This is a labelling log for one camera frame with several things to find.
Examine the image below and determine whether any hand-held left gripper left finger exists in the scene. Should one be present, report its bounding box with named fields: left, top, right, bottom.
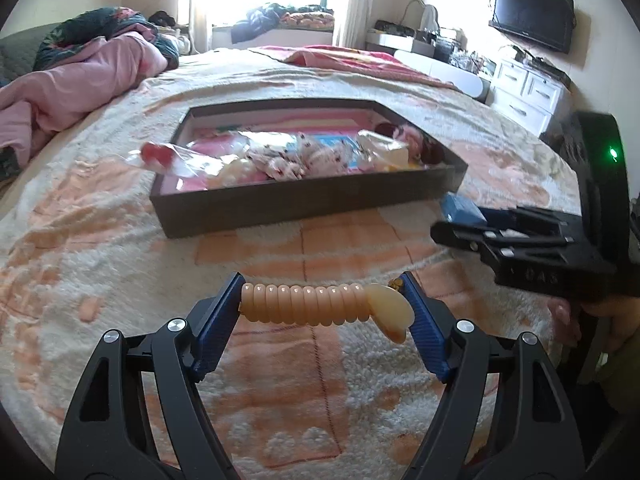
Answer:
left=55, top=272, right=247, bottom=480

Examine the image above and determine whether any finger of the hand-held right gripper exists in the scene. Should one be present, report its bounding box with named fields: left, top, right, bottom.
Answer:
left=481, top=205, right=584, bottom=234
left=429, top=220, right=582, bottom=262

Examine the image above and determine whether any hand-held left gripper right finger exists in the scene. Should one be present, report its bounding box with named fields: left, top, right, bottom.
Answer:
left=397, top=271, right=587, bottom=480

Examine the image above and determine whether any beige coil hair tie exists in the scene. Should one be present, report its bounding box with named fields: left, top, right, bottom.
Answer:
left=239, top=282, right=415, bottom=345

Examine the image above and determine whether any brown hair clip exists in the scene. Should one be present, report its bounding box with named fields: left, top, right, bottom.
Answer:
left=407, top=136, right=446, bottom=167

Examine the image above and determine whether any grey shallow box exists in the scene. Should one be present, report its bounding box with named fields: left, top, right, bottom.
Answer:
left=150, top=99, right=469, bottom=240

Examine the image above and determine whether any speckled pink hair clip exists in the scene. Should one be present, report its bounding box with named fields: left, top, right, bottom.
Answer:
left=248, top=146, right=307, bottom=182

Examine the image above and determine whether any person's right hand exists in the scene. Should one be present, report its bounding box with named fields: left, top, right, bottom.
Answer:
left=546, top=296, right=640, bottom=357

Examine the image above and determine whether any blue small box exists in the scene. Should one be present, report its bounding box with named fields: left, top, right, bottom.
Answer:
left=440, top=193, right=489, bottom=227

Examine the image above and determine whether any cream orange printed blanket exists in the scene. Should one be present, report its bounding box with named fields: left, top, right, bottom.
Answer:
left=0, top=47, right=586, bottom=480

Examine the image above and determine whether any white dresser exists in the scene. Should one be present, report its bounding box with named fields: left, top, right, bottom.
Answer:
left=486, top=56, right=572, bottom=137

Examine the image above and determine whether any cream item in plastic wrap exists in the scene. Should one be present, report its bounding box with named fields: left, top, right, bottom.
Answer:
left=357, top=130, right=412, bottom=172

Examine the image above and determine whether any black set-top box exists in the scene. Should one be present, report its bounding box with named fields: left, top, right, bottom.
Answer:
left=519, top=54, right=572, bottom=80

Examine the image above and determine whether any red item in plastic bag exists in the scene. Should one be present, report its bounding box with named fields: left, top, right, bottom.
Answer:
left=140, top=141, right=237, bottom=179

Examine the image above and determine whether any white vanity table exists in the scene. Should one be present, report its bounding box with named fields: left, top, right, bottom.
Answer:
left=366, top=30, right=494, bottom=104

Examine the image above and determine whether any black television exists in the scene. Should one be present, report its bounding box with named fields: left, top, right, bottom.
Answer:
left=488, top=0, right=575, bottom=55

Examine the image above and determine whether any pink orange blanket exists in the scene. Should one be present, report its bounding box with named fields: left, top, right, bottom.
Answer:
left=249, top=44, right=467, bottom=94

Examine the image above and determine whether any vanity mirror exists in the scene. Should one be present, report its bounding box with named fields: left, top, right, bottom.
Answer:
left=416, top=2, right=442, bottom=32

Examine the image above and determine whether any pink floral quilt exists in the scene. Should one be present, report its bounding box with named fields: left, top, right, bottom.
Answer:
left=0, top=7, right=181, bottom=182

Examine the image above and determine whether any window sill bench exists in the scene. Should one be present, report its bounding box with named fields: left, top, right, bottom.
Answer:
left=212, top=25, right=335, bottom=52

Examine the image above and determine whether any white curtain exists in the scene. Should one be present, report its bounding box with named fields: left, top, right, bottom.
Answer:
left=177, top=0, right=214, bottom=54
left=332, top=0, right=372, bottom=49

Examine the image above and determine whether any dark jacket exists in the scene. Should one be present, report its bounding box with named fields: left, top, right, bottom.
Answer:
left=230, top=3, right=282, bottom=44

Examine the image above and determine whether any colourful folded blanket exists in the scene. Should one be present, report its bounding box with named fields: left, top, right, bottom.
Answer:
left=277, top=7, right=335, bottom=30

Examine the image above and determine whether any grey padded headboard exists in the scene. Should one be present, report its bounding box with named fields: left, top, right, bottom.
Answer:
left=0, top=22, right=57, bottom=89

